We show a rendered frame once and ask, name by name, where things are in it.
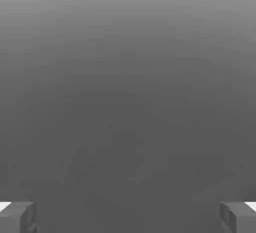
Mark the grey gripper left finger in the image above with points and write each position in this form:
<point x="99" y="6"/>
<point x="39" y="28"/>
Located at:
<point x="14" y="219"/>

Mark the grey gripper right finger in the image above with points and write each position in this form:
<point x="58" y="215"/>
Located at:
<point x="243" y="219"/>

